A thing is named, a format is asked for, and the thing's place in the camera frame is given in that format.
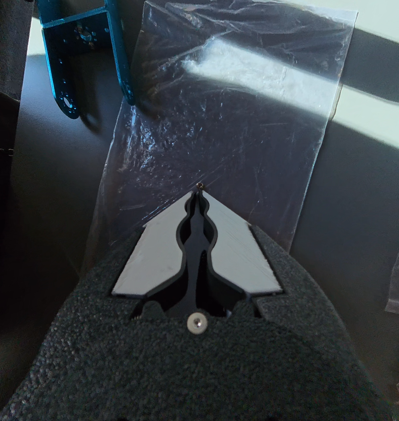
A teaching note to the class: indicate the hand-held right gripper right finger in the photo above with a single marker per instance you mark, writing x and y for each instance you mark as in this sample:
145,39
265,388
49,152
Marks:
242,259

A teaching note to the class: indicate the blue metal bracket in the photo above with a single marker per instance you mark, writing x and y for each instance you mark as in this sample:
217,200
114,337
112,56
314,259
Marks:
122,79

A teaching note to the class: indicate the grey desk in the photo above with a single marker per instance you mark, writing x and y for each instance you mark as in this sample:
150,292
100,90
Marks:
383,16

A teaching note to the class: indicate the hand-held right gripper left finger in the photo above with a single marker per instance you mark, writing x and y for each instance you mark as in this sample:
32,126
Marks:
153,259

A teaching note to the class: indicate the large clear plastic bag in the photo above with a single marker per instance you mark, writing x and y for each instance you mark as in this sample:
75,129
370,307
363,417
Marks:
235,131

